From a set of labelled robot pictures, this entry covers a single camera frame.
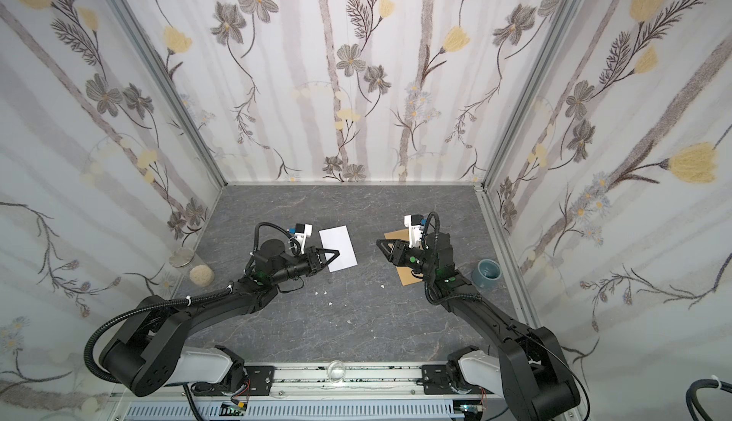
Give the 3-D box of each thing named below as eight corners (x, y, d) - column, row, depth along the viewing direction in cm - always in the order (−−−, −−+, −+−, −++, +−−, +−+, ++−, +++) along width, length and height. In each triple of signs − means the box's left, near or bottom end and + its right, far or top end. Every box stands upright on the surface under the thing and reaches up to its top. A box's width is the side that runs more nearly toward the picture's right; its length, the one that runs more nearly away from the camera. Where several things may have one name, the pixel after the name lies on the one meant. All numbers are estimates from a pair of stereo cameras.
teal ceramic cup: (468, 286, 94) (475, 275, 88) (475, 267, 99) (483, 255, 93) (488, 296, 92) (497, 285, 86) (495, 276, 97) (503, 265, 91)
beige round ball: (193, 286, 93) (185, 280, 89) (199, 271, 97) (192, 265, 93) (210, 286, 93) (204, 280, 89) (216, 272, 97) (210, 265, 93)
